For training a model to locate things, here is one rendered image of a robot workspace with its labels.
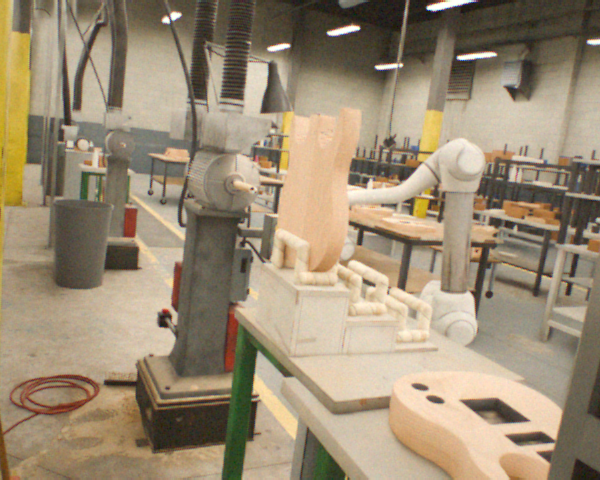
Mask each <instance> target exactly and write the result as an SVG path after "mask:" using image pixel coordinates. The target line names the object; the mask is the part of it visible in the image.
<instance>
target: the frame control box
mask: <svg viewBox="0 0 600 480"><path fill-rule="evenodd" d="M277 218H278V214H268V213H265V214H264V222H263V230H262V239H261V248H260V254H259V252H258V251H257V249H256V248H255V247H254V246H253V244H252V243H251V242H250V241H248V240H245V241H244V242H243V244H242V246H240V248H245V247H246V244H248V245H249V246H250V247H251V248H252V249H253V251H254V252H255V254H256V255H257V256H258V258H259V259H260V261H261V262H262V263H266V262H265V261H264V259H263V258H265V259H267V260H270V258H271V256H272V252H273V244H274V235H275V231H276V229H275V227H276V226H277V225H278V223H277V222H276V219H277ZM262 257H263V258H262Z"/></svg>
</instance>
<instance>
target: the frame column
mask: <svg viewBox="0 0 600 480"><path fill-rule="evenodd" d="M184 208H185V212H186V216H187V219H186V229H185V241H184V251H183V262H182V272H181V282H180V293H179V304H178V315H177V325H176V329H177V330H178V340H176V338H175V342H174V346H173V348H172V350H171V352H170V354H169V356H168V359H169V361H170V363H171V365H172V366H173V368H174V370H175V372H176V374H177V375H178V376H180V377H186V376H199V375H214V374H226V373H228V372H225V361H224V357H225V356H224V350H225V341H226V333H227V324H228V315H229V306H230V297H231V287H232V278H233V269H234V260H235V251H236V242H237V232H238V225H239V223H240V222H241V220H242V218H231V217H214V216H199V215H198V214H196V213H194V212H193V211H191V210H189V209H188V208H186V207H184Z"/></svg>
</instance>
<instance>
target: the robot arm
mask: <svg viewBox="0 0 600 480"><path fill-rule="evenodd" d="M485 166H486V160H485V156H484V154H483V152H482V151H481V149H480V147H479V146H477V145H476V144H474V143H471V142H468V141H467V140H466V139H463V138H459V139H455V140H452V141H450V142H448V143H446V144H445V145H443V146H442V147H441V148H439V149H438V150H437V151H435V152H434V153H433V154H431V155H430V156H429V157H428V158H427V159H426V160H425V161H424V162H423V163H422V164H421V165H420V166H419V167H418V168H417V169H416V172H415V173H414V174H413V175H412V176H411V177H410V178H409V179H408V180H407V181H406V182H405V183H403V184H402V185H400V186H397V187H394V188H388V189H375V190H362V191H350V192H347V197H348V206H351V205H363V204H389V203H397V202H402V201H405V200H407V199H410V198H412V197H414V196H416V195H417V194H419V193H421V192H423V191H425V190H427V189H429V188H431V187H433V186H436V185H438V184H439V183H441V182H442V186H443V189H444V190H445V191H446V204H445V221H444V239H443V256H442V273H441V281H440V280H433V281H430V282H429V283H427V284H426V286H425V287H424V288H423V290H422V292H421V295H420V298H419V299H420V300H422V301H424V302H425V304H426V303H427V305H429V306H430V307H431V309H432V312H431V317H430V323H429V328H430V329H432V330H434V331H436V332H438V333H440V334H442V335H443V336H445V337H447V338H449V339H451V340H453V341H455V342H457V343H458V344H460V345H462V346H464V347H466V346H468V345H469V344H470V343H471V342H472V341H473V339H474V337H475V336H476V335H477V330H478V326H477V322H476V313H475V302H474V297H473V295H472V294H471V293H470V291H468V280H469V265H470V251H471V235H472V220H473V205H474V192H476V191H477V190H478V188H479V185H480V181H481V178H482V175H483V172H484V170H485ZM354 252H355V247H354V244H353V243H352V241H351V240H350V239H348V238H345V243H344V246H343V250H342V252H341V255H340V257H339V259H338V261H346V260H348V259H349V258H351V257H352V256H353V254H354Z"/></svg>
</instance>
